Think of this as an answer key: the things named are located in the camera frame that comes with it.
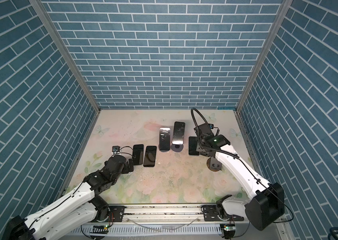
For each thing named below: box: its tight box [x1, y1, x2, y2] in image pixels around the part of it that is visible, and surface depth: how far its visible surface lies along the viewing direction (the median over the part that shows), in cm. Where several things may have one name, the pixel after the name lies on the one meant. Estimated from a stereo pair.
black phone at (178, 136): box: [172, 121, 186, 145], surface depth 95 cm
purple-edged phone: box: [159, 127, 171, 151], surface depth 95 cm
